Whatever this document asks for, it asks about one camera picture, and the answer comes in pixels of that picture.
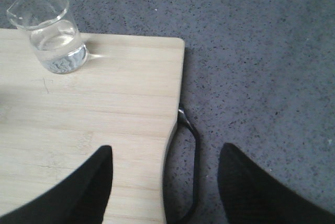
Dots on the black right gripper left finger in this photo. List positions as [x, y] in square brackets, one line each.
[82, 197]

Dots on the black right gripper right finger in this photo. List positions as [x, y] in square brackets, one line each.
[250, 195]

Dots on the small glass beaker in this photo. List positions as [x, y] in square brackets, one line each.
[52, 33]

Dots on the wooden cutting board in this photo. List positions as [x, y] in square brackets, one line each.
[126, 96]

